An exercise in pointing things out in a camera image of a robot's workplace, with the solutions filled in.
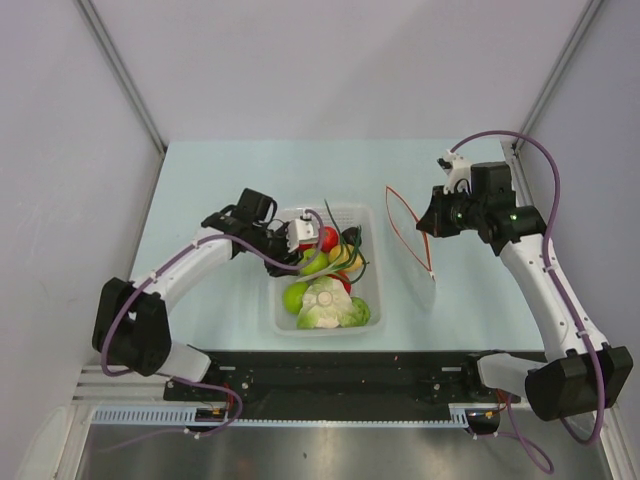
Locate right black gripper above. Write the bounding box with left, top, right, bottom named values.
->
left=417, top=184, right=486, bottom=238

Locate clear orange zip bag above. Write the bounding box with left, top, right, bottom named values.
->
left=385, top=185, right=436, bottom=311

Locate green spring onion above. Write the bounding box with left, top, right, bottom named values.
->
left=298, top=200, right=369, bottom=291

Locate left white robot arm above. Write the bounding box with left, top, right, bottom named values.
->
left=92, top=188, right=323, bottom=400

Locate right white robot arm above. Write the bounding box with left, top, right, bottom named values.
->
left=416, top=154, right=633, bottom=421

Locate green apple upper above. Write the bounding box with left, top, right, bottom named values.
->
left=298, top=248, right=329, bottom=278

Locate green apple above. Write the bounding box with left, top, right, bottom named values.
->
left=298, top=248, right=329, bottom=278
left=282, top=282, right=309, bottom=315

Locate red tomato right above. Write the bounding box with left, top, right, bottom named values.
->
left=315, top=226, right=339, bottom=253

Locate green apple lower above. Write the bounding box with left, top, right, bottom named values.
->
left=282, top=282, right=309, bottom=315

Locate clear plastic basket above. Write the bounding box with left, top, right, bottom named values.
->
left=264, top=203, right=384, bottom=338

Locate light blue table mat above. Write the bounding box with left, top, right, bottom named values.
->
left=133, top=138, right=543, bottom=351

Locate yellow lemon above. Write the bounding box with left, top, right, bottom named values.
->
left=328, top=244, right=364, bottom=273

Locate dark purple fruit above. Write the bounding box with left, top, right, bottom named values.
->
left=341, top=226, right=362, bottom=246

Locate small red pepper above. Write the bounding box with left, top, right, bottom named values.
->
left=329, top=272, right=352, bottom=294

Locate cabbage head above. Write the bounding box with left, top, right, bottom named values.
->
left=296, top=276, right=371, bottom=330

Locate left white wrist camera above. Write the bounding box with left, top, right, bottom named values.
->
left=285, top=213, right=319, bottom=252

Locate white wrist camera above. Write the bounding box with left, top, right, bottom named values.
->
left=285, top=213, right=319, bottom=252
left=437, top=150, right=472, bottom=194

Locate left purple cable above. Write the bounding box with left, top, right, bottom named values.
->
left=99, top=208, right=324, bottom=454

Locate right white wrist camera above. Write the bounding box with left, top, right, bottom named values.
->
left=437, top=150, right=472, bottom=194

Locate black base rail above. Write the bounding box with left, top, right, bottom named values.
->
left=162, top=351, right=501, bottom=422

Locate white cable duct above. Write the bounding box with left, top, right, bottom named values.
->
left=92, top=405, right=469, bottom=429

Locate right aluminium frame post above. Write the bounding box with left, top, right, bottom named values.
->
left=519, top=0, right=608, bottom=136

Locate aluminium frame post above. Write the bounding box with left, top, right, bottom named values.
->
left=72, top=0, right=168, bottom=154
left=519, top=0, right=608, bottom=136

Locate left aluminium frame post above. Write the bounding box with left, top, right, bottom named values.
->
left=72, top=0, right=168, bottom=154

